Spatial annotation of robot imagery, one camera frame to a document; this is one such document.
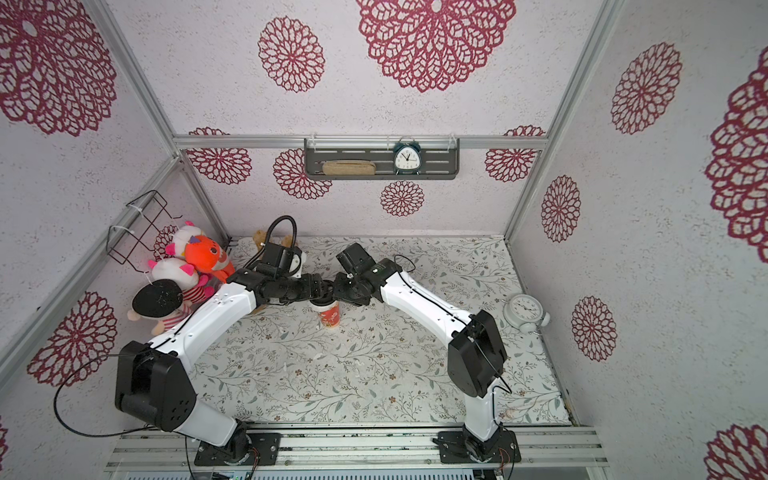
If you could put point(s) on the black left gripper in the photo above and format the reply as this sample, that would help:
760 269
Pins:
312 286

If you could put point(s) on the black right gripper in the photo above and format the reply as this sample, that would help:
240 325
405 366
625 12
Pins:
346 287

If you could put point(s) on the red white paper cup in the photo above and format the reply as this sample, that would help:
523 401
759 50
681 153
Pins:
329 315

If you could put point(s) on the black plastic cup lid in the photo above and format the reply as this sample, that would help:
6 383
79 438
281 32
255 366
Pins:
326 298

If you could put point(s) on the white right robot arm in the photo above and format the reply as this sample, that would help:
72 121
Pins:
475 351

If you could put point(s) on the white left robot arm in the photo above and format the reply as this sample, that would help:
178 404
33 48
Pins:
153 383

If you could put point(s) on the brown teddy bear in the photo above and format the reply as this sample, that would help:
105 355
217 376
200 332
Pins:
264 240

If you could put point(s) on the orange red plush toy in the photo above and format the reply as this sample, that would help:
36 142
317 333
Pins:
192 245

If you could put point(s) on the pink white pig plush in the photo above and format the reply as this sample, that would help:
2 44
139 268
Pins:
195 286

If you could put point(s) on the black haired doll plush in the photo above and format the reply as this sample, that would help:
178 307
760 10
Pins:
162 302

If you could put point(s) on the teal alarm clock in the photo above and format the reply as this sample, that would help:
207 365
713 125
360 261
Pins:
407 158

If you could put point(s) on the white alarm clock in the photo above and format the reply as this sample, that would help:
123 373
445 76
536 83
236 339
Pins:
525 313

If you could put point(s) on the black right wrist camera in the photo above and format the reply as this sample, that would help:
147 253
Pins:
355 257

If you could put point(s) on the grey wall shelf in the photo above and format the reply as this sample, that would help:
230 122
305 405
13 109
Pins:
441 158

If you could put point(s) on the black wire basket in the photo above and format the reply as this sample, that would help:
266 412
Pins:
145 234

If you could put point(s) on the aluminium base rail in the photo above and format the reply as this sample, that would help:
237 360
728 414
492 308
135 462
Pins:
294 447

